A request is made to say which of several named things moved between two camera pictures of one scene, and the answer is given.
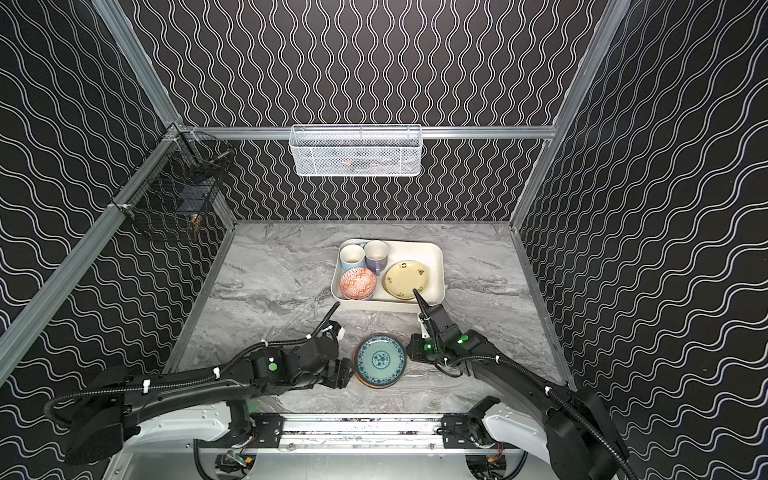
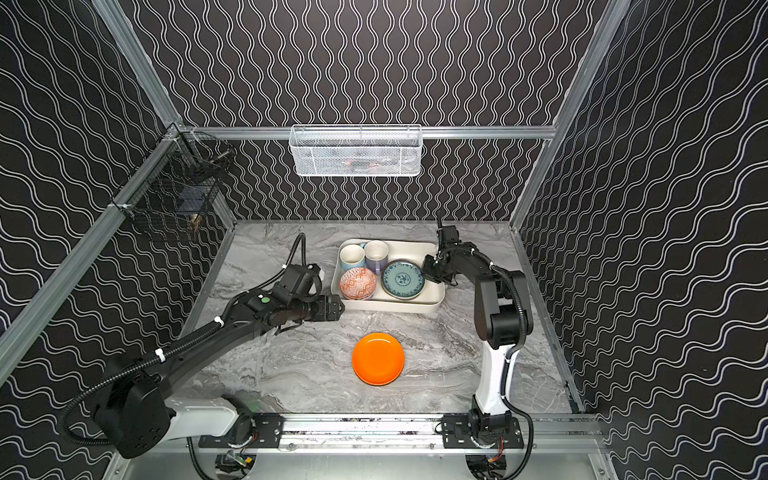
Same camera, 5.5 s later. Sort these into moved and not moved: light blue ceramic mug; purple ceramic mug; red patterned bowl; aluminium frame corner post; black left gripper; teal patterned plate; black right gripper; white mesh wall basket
Moved: teal patterned plate; black left gripper; black right gripper
Not moved: aluminium frame corner post; light blue ceramic mug; red patterned bowl; white mesh wall basket; purple ceramic mug
